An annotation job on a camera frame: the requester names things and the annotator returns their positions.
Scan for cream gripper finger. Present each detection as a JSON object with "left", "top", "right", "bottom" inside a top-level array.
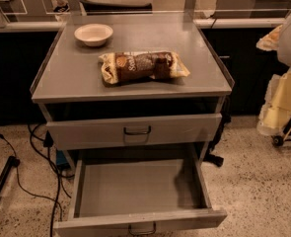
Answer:
[
  {"left": 256, "top": 67, "right": 291, "bottom": 136},
  {"left": 256, "top": 26, "right": 282, "bottom": 51}
]

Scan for brown chip bag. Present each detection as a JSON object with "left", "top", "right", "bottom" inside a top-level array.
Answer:
[{"left": 99, "top": 51, "right": 190, "bottom": 85}]

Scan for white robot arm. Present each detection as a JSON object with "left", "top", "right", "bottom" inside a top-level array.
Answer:
[{"left": 256, "top": 14, "right": 291, "bottom": 136}]

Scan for grey drawer cabinet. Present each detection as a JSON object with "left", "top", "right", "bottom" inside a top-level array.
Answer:
[{"left": 32, "top": 13, "right": 234, "bottom": 157}]

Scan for closed top drawer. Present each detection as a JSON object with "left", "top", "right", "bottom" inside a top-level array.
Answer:
[{"left": 46, "top": 114, "right": 222, "bottom": 150}]

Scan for open middle drawer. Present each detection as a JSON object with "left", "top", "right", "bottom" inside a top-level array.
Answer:
[{"left": 54, "top": 143, "right": 227, "bottom": 237}]

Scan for black caster foot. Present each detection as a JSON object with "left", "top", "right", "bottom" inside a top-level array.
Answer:
[{"left": 203, "top": 154, "right": 224, "bottom": 167}]

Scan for white bowl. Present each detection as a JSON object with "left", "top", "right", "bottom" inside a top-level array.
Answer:
[{"left": 74, "top": 24, "right": 113, "bottom": 47}]

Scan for black power adapter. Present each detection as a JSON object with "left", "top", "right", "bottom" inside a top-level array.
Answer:
[{"left": 43, "top": 132, "right": 53, "bottom": 148}]

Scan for black floor cables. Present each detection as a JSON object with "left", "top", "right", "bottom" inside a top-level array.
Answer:
[{"left": 0, "top": 123, "right": 74, "bottom": 237}]

